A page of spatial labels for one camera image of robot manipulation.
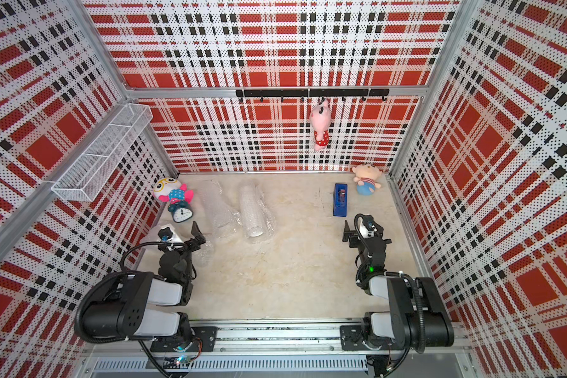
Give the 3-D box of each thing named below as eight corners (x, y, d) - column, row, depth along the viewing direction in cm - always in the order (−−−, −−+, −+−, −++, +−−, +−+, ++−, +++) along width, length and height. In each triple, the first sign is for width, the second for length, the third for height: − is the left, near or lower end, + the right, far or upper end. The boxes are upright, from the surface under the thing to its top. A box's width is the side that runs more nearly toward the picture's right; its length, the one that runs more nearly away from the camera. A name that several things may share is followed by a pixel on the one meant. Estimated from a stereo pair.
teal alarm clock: (175, 223, 104) (168, 213, 98) (175, 215, 107) (167, 205, 101) (193, 218, 105) (187, 208, 99) (193, 210, 108) (186, 200, 102)
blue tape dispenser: (332, 215, 106) (334, 207, 102) (334, 189, 117) (335, 181, 112) (345, 217, 106) (347, 209, 101) (346, 190, 116) (348, 182, 111)
